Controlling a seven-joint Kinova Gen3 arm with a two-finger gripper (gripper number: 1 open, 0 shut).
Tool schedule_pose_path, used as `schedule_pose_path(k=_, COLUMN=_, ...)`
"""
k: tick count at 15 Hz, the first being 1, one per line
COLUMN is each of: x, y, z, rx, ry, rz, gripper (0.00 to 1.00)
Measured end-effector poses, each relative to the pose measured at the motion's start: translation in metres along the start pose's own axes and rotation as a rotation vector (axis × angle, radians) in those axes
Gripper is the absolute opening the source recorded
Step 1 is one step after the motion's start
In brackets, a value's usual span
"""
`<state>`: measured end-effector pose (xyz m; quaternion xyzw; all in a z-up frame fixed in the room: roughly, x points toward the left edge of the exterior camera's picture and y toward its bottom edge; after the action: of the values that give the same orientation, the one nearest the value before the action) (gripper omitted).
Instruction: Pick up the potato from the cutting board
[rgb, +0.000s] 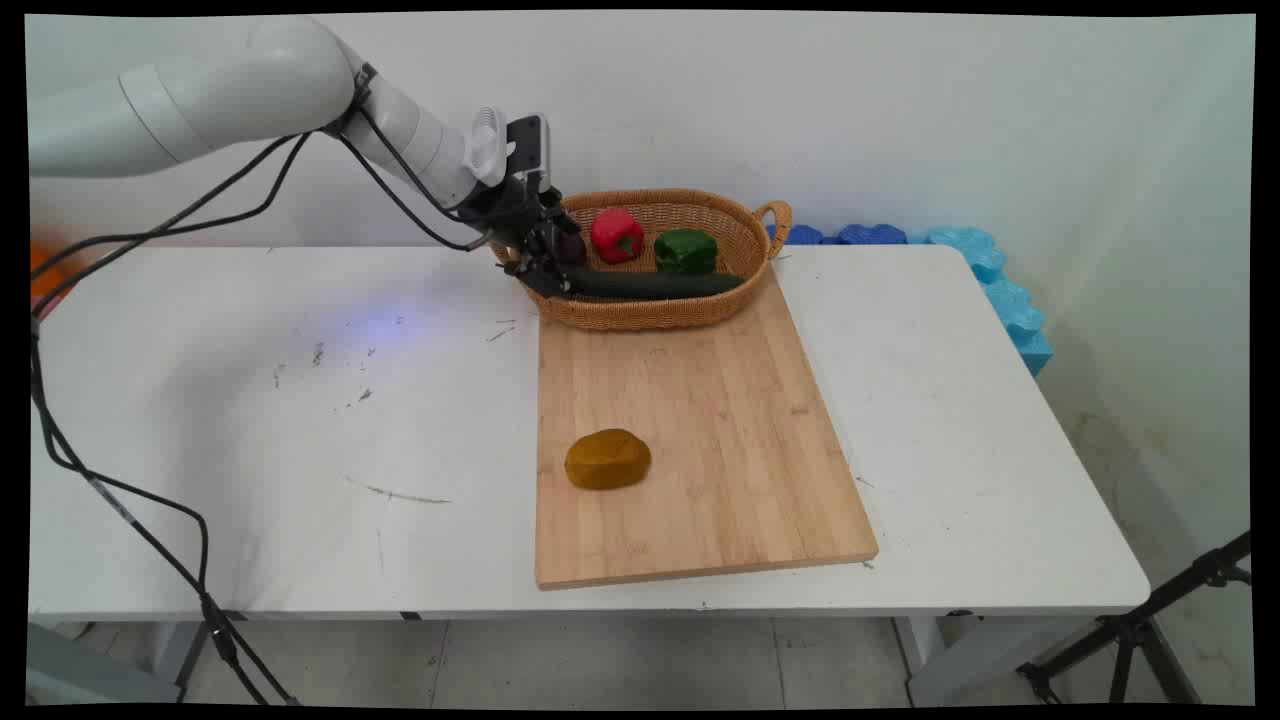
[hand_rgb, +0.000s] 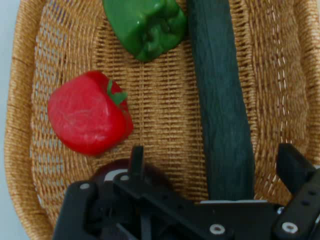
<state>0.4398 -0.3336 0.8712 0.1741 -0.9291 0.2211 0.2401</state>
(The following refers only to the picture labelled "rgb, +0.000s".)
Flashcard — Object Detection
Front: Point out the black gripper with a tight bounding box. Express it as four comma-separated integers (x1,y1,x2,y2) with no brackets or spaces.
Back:
462,172,589,299

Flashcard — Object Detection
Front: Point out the yellow-brown toy bread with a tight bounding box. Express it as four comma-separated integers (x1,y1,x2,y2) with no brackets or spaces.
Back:
564,428,653,492

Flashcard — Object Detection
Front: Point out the red toy bell pepper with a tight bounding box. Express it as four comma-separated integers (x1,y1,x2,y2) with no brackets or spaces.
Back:
590,208,646,265

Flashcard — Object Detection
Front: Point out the dark green toy cucumber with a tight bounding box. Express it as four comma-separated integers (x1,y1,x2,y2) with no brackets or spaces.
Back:
560,266,746,301

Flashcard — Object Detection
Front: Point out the white round ribbed disc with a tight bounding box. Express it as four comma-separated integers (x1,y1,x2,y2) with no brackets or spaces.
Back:
464,106,513,188

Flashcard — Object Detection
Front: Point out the green toy bell pepper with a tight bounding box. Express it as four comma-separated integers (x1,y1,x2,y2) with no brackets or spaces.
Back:
654,228,719,276

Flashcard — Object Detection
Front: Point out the woven wicker basket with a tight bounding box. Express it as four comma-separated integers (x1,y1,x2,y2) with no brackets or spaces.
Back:
490,188,793,333

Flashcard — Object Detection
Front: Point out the wooden cutting board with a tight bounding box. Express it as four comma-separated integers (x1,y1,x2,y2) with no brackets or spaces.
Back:
534,262,881,591

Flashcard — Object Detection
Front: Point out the light blue foam block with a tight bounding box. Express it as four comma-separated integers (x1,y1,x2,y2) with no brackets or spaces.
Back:
906,226,1008,285
982,278,1047,337
1012,328,1054,378

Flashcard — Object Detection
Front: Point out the orange object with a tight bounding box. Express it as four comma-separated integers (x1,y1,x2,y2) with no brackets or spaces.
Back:
30,240,91,301

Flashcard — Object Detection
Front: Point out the white table leg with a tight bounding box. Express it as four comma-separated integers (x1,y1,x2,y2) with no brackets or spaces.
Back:
905,612,1061,707

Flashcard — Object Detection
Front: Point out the grey table leg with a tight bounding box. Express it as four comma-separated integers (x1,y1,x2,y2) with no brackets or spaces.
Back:
28,620,211,705

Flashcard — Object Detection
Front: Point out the black tripod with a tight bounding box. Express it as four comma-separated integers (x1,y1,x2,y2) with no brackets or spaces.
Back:
1015,530,1253,706

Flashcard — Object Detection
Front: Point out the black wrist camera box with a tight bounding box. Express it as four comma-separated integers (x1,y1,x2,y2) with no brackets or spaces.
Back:
506,114,552,193

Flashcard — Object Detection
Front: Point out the short black wrist cable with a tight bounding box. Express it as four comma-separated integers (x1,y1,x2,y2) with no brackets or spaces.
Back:
335,64,493,252

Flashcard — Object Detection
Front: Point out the long black cable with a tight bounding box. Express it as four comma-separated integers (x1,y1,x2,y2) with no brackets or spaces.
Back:
28,130,313,706

